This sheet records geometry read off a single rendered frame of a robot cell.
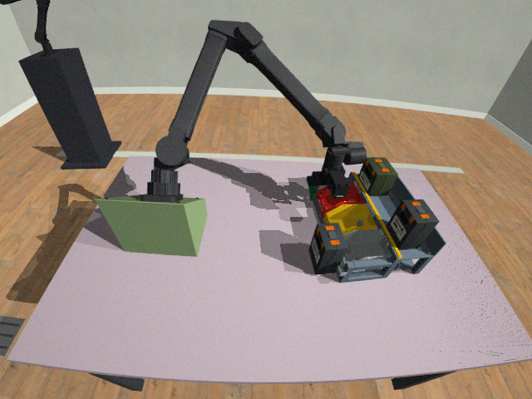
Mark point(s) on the yellow flat bar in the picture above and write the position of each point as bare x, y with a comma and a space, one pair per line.
378, 216

